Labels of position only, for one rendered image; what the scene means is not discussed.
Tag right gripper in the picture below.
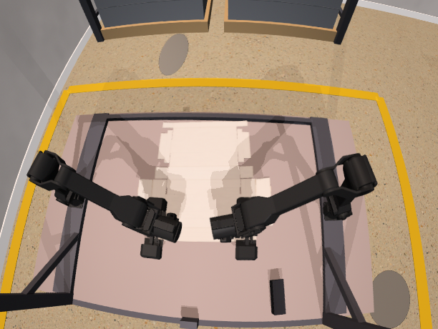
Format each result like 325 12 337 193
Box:
235 197 258 260

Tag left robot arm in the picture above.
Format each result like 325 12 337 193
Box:
26 150 182 243

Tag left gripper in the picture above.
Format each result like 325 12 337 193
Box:
140 197 167 260

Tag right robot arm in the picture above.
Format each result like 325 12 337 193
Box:
210 153 378 242

